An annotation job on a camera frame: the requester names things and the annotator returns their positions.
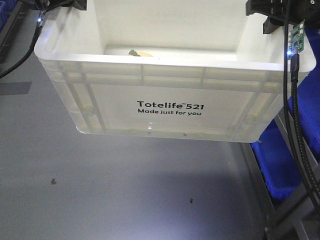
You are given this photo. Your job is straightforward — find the blue bin upper left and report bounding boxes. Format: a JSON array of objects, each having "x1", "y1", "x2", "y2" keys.
[{"x1": 0, "y1": 0, "x2": 18, "y2": 31}]

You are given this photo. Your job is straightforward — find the black right braided cable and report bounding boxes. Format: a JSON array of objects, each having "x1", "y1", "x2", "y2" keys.
[{"x1": 289, "y1": 53, "x2": 320, "y2": 201}]

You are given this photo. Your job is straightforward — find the white plastic Totelife crate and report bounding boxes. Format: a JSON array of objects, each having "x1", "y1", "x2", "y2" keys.
[{"x1": 33, "y1": 0, "x2": 317, "y2": 144}]

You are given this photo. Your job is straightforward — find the green circuit board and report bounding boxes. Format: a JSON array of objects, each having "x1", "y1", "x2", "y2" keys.
[{"x1": 287, "y1": 20, "x2": 305, "y2": 60}]

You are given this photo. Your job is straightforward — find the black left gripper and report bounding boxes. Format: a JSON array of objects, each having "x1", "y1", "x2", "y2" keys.
[{"x1": 19, "y1": 0, "x2": 87, "y2": 12}]

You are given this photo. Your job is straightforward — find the blue bin lower right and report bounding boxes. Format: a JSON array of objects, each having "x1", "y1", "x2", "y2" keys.
[{"x1": 250, "y1": 120, "x2": 302, "y2": 203}]

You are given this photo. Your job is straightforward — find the blue bin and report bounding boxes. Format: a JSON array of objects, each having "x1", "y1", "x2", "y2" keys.
[
  {"x1": 297, "y1": 28, "x2": 320, "y2": 155},
  {"x1": 0, "y1": 0, "x2": 18, "y2": 31},
  {"x1": 250, "y1": 120, "x2": 302, "y2": 203}
]

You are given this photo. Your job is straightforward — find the black braided cable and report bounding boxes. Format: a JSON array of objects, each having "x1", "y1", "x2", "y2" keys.
[
  {"x1": 289, "y1": 53, "x2": 320, "y2": 201},
  {"x1": 0, "y1": 11, "x2": 46, "y2": 79}
]

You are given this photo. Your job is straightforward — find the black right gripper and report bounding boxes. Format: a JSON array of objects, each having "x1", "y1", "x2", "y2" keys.
[{"x1": 245, "y1": 0, "x2": 320, "y2": 34}]

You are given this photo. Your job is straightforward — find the metal shelf frame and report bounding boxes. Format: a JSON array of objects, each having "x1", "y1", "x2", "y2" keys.
[{"x1": 241, "y1": 110, "x2": 320, "y2": 240}]

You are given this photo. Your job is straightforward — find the thin black right cable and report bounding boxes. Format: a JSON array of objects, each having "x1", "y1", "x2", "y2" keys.
[{"x1": 282, "y1": 0, "x2": 320, "y2": 208}]

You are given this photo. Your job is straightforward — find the black left braided cable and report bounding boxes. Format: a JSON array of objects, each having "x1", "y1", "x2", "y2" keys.
[{"x1": 0, "y1": 11, "x2": 46, "y2": 79}]

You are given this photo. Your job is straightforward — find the blue bin upper right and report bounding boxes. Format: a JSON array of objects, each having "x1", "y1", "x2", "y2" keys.
[{"x1": 297, "y1": 28, "x2": 320, "y2": 155}]

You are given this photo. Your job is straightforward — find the cream toy with green leaf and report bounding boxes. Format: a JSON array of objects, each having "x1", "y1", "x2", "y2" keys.
[{"x1": 128, "y1": 49, "x2": 153, "y2": 57}]

